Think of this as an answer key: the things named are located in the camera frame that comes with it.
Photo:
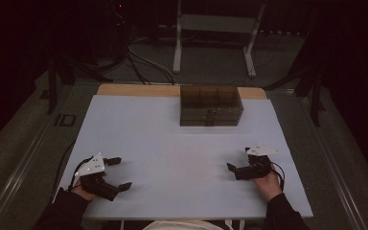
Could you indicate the person's right hand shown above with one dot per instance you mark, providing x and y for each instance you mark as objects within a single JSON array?
[{"x": 270, "y": 187}]

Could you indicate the white table mat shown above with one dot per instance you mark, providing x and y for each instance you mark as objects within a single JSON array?
[{"x": 159, "y": 159}]

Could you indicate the brown transparent drawer box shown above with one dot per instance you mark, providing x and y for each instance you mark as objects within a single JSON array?
[{"x": 204, "y": 96}]

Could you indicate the metal floor rail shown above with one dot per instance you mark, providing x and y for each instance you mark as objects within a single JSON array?
[
  {"x": 338, "y": 179},
  {"x": 16, "y": 182}
]

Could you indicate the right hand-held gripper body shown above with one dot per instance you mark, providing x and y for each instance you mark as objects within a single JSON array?
[{"x": 258, "y": 166}]

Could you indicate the white metal stand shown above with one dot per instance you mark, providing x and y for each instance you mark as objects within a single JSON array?
[{"x": 217, "y": 23}]

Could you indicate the black tripod stand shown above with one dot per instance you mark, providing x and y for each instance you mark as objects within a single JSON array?
[
  {"x": 51, "y": 86},
  {"x": 315, "y": 96}
]

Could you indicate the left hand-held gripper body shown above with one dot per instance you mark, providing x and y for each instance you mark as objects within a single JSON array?
[{"x": 92, "y": 166}]

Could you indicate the person's left hand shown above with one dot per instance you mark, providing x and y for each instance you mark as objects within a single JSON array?
[{"x": 82, "y": 191}]

